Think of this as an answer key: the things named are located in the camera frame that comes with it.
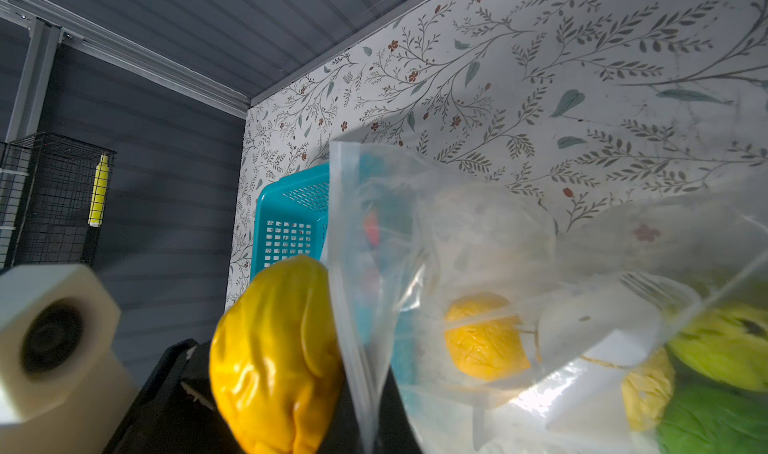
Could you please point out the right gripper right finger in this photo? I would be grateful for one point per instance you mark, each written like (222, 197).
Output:
(395, 435)

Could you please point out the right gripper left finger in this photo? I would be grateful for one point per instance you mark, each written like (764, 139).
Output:
(342, 436)

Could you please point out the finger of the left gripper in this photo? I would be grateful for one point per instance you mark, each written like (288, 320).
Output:
(174, 411)

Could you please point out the yellow lemon toy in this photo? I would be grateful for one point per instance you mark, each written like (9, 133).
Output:
(275, 366)

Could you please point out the orange yellow round fruit toy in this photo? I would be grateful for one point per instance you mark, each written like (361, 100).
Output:
(490, 350)

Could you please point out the clear zip top bag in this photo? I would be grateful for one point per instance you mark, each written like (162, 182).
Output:
(593, 303)

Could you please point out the red strawberry toy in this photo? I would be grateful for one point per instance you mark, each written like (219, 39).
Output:
(371, 228)

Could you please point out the teal plastic basket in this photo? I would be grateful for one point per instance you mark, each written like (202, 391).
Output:
(291, 218)

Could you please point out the pale yellow pear toy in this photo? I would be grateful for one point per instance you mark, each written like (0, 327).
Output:
(647, 390)

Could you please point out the green apple toy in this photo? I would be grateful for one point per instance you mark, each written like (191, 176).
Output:
(704, 419)

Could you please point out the green pear toy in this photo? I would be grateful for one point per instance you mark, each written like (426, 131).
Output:
(727, 344)

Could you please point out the yellow black marker pen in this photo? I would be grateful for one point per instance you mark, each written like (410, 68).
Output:
(99, 190)

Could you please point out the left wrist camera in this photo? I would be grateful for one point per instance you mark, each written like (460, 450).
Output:
(63, 390)

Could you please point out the black wire basket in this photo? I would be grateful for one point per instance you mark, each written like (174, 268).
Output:
(46, 188)

